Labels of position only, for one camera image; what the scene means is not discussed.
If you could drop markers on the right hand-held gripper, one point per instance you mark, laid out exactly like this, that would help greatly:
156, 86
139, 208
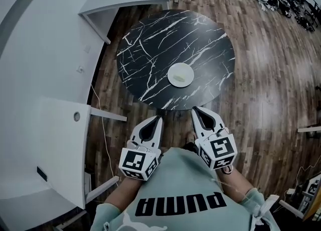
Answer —
220, 149

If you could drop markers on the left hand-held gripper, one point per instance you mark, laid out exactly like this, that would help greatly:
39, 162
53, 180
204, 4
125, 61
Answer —
135, 161

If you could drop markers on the white round plate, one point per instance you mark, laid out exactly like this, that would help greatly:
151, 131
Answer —
181, 68

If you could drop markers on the person's right forearm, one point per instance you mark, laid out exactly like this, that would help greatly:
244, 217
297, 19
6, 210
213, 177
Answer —
235, 184

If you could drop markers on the person's left forearm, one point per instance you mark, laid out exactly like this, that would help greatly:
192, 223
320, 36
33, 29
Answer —
123, 194

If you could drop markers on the round black marble table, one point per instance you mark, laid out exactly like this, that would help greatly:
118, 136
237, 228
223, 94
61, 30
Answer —
150, 49

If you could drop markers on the person's green shirt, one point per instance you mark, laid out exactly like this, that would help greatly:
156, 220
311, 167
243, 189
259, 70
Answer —
180, 174

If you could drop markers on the white desk with round grommet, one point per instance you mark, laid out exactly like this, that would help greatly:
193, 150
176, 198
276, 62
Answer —
62, 149

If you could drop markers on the grey desk bar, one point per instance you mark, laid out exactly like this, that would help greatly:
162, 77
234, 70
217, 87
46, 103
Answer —
309, 129

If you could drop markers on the black white printed board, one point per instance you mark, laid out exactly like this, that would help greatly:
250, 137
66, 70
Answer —
313, 187

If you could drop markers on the wooden desk top edge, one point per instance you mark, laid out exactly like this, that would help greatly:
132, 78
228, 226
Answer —
314, 207

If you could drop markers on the pile of black equipment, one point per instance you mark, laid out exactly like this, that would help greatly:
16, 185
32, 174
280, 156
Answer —
286, 1

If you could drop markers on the white wall socket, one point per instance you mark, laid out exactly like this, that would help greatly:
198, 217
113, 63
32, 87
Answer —
80, 69

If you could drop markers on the white wall switch plate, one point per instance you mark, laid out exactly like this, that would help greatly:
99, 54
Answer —
87, 48

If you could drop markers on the black wall panel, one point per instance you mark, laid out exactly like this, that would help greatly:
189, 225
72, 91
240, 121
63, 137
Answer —
41, 173

